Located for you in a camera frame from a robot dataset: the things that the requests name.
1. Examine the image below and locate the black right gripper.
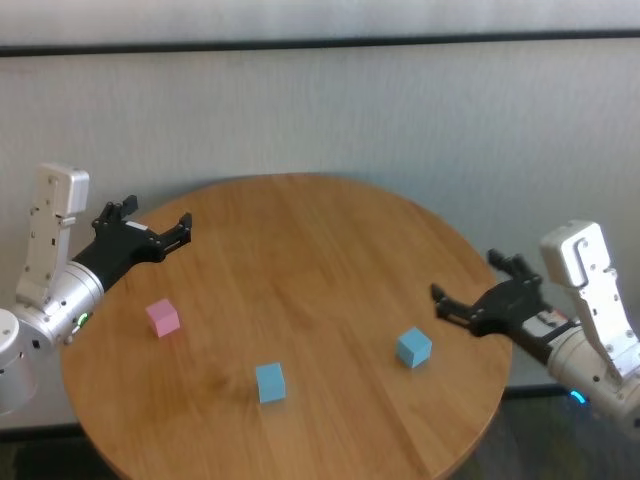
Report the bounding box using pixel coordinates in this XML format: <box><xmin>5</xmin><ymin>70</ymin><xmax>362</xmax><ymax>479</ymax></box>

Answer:
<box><xmin>430</xmin><ymin>249</ymin><xmax>581</xmax><ymax>364</ymax></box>

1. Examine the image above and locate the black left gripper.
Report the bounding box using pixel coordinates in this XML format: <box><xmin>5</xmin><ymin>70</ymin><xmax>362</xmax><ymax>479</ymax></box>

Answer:
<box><xmin>72</xmin><ymin>194</ymin><xmax>194</xmax><ymax>294</ymax></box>

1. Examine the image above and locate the light blue building block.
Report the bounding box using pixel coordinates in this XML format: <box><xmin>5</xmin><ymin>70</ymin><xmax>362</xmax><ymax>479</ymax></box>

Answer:
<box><xmin>255</xmin><ymin>362</ymin><xmax>287</xmax><ymax>404</ymax></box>
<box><xmin>395</xmin><ymin>327</ymin><xmax>434</xmax><ymax>370</ymax></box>

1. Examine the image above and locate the pink building block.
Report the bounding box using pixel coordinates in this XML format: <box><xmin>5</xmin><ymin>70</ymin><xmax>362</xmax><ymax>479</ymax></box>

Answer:
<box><xmin>145</xmin><ymin>298</ymin><xmax>182</xmax><ymax>339</ymax></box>

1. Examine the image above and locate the black wall rail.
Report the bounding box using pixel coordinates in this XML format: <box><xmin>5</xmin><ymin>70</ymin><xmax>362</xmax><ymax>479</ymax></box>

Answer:
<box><xmin>0</xmin><ymin>28</ymin><xmax>640</xmax><ymax>57</ymax></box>

